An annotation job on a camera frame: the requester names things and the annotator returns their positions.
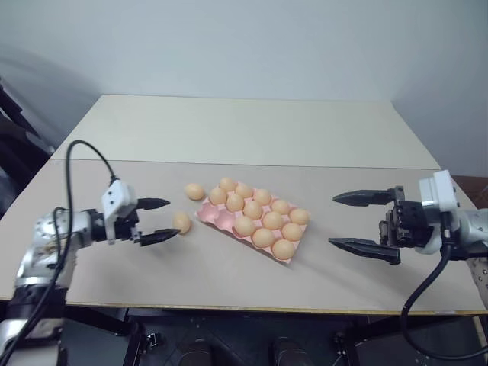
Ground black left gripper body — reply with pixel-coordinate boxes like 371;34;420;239
113;207;143;245

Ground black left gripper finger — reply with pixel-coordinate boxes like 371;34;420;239
136;197;172;211
139;227;181;248

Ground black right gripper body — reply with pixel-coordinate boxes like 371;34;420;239
377;185;436;249

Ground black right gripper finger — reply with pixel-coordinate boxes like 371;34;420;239
328;236;402;267
332;188;398;209

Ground pink egg tray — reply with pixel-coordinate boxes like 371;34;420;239
194;185;311;265

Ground black table underframe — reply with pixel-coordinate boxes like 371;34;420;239
56;304;488;366

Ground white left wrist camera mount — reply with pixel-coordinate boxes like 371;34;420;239
100;179;139;246

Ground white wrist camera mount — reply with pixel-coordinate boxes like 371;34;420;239
416;169;464;255
100;179;139;246

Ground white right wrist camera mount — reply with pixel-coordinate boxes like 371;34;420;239
416;169;464;255

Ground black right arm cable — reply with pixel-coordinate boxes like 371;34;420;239
400;212;488;361

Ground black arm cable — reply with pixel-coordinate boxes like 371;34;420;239
0;140;120;361
400;212;488;361

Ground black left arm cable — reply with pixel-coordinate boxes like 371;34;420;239
0;140;120;361

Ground black equipment frame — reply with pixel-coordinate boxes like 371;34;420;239
0;75;59;220

